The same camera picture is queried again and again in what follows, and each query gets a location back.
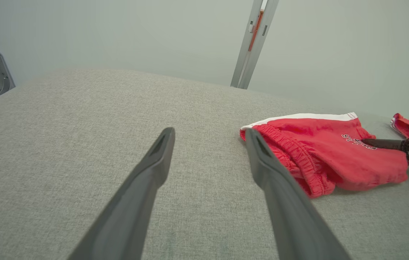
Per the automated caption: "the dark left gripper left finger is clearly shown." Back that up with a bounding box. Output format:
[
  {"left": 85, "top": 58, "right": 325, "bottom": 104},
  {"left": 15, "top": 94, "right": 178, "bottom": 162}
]
[{"left": 68, "top": 127, "right": 176, "bottom": 260}]

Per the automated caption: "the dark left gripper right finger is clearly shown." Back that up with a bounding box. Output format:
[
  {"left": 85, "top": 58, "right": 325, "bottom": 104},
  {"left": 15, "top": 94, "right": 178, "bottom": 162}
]
[{"left": 245, "top": 129, "right": 352, "bottom": 260}]

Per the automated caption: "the red jersey number 23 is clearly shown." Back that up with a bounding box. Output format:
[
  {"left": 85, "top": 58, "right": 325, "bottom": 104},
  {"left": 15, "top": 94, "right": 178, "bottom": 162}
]
[{"left": 391, "top": 113, "right": 409, "bottom": 140}]

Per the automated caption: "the red shorts white stripe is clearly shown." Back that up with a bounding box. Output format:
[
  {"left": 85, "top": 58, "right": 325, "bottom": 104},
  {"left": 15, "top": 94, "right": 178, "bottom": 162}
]
[{"left": 240, "top": 112, "right": 409, "bottom": 198}]

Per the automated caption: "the grey partition post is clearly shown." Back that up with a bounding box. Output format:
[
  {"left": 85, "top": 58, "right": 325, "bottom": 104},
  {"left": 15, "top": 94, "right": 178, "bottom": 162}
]
[{"left": 230, "top": 0, "right": 280, "bottom": 90}]

